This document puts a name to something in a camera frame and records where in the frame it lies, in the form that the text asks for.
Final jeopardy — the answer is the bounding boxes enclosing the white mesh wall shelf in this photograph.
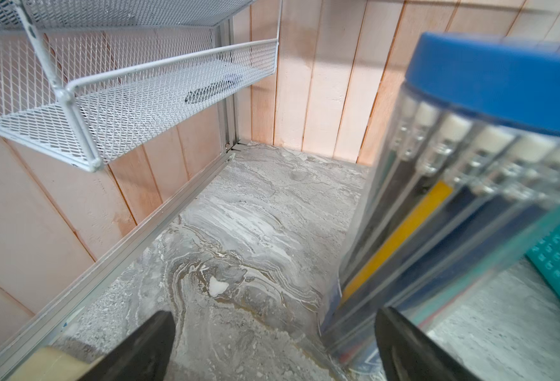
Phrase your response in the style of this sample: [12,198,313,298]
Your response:
[0,1,279,172]

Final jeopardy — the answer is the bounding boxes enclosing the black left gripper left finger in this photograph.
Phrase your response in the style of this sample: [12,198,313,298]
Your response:
[80,311,175,380]

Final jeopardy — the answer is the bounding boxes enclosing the clear pencil jar blue lid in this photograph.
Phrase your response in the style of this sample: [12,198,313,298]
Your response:
[319,33,560,374]

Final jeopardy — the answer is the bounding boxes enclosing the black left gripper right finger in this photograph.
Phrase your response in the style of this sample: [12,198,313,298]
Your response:
[375,307,478,381]

